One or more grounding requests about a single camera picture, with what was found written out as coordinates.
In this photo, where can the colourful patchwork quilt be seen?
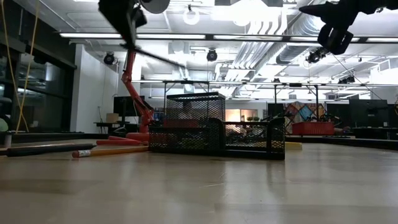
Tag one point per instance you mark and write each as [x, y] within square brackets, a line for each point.
[306, 112]

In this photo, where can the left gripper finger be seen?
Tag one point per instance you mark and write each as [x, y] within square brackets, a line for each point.
[130, 35]

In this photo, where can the cardboard box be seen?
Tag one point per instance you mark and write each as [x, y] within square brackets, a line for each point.
[112, 117]

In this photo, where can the white cylinder post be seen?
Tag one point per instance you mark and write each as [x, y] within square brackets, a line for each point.
[8, 140]

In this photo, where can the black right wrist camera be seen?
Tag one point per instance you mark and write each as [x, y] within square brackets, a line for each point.
[335, 40]

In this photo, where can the black metal table frame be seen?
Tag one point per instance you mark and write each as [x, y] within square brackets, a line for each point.
[186, 81]
[295, 84]

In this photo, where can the red plastic crate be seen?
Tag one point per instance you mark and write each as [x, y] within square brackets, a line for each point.
[180, 123]
[312, 128]

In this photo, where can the silver ventilation duct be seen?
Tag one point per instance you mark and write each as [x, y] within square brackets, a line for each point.
[292, 53]

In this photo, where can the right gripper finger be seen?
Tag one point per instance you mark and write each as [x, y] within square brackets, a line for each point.
[332, 12]

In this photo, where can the black ceiling spotlight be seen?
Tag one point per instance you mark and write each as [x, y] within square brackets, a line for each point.
[211, 55]
[109, 58]
[315, 56]

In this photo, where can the red desk lamp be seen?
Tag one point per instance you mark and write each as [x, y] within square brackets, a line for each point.
[136, 99]

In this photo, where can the black mesh desk organizer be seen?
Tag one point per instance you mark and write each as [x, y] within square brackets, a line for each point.
[186, 137]

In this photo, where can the black aluminium table frame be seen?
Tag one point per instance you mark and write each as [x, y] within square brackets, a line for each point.
[46, 137]

